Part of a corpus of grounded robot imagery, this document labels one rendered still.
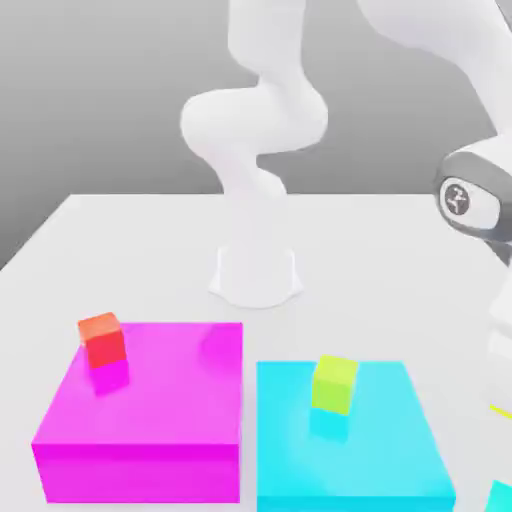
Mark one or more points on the large cyan box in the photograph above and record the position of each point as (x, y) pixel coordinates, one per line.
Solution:
(380, 448)

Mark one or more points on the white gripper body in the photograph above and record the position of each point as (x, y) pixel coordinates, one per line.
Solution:
(502, 346)

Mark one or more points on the small yellow cube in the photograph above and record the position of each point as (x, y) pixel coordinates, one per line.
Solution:
(503, 412)

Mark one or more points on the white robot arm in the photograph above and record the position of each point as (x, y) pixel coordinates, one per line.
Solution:
(256, 120)

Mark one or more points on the small green cube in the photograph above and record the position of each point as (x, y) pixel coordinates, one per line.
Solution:
(334, 386)

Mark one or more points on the small red cube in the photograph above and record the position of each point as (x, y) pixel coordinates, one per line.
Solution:
(104, 344)

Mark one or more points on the large magenta box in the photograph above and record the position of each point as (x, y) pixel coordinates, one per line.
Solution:
(160, 400)

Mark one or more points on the small turquoise cube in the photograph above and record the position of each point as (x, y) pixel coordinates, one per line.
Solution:
(502, 498)

